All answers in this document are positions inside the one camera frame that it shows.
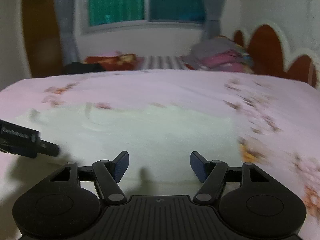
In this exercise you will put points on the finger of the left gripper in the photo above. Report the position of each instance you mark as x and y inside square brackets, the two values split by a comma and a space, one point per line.
[48, 148]

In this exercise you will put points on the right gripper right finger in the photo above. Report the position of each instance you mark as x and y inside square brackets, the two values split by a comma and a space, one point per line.
[212, 176]

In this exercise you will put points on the window with green glass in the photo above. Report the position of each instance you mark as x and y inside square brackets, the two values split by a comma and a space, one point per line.
[110, 15]

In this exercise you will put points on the stack of folded clothes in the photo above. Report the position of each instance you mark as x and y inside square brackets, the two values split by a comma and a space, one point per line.
[219, 54]

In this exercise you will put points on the brown wooden door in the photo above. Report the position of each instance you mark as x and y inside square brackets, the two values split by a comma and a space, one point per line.
[41, 38]

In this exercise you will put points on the pink floral bed sheet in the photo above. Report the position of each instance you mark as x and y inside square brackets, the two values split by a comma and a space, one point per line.
[276, 122]

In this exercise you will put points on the pale green long-sleeve shirt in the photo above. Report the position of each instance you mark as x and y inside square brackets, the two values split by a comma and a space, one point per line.
[159, 140]

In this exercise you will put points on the red heart-shaped headboard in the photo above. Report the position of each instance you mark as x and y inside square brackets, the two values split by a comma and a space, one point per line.
[270, 51]

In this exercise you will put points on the grey striped pillow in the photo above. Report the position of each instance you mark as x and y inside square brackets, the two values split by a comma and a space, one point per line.
[160, 62]

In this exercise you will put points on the grey right curtain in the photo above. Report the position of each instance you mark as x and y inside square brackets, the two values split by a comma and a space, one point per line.
[213, 11]

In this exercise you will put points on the grey curtain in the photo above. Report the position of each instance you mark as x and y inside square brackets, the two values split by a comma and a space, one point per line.
[213, 11]
[64, 10]

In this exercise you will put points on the grey left curtain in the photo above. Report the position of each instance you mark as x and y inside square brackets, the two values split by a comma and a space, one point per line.
[64, 10]

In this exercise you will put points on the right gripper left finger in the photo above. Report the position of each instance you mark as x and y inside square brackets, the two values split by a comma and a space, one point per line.
[107, 176]

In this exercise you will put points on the black cloth item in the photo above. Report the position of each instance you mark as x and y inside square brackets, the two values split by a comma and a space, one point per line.
[82, 68]

